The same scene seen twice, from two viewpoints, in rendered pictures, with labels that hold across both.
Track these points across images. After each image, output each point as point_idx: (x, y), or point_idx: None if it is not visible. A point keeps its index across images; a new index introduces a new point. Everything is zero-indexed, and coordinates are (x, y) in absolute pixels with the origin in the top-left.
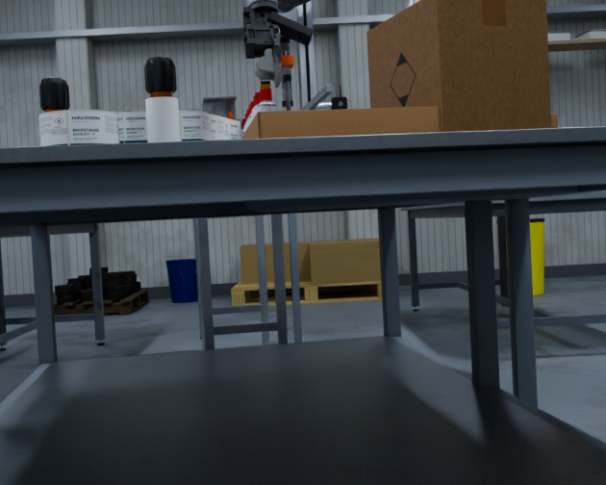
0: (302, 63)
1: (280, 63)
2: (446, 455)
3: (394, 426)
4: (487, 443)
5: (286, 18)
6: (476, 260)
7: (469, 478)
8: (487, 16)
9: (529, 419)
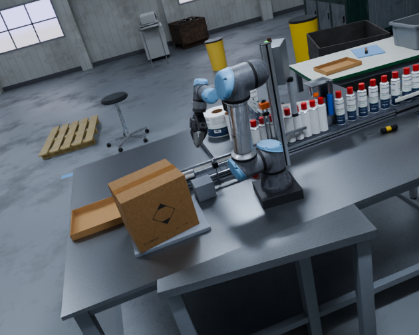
0: (270, 108)
1: (193, 140)
2: (191, 310)
3: (228, 289)
4: (205, 320)
5: (196, 119)
6: None
7: (167, 319)
8: (116, 200)
9: (240, 333)
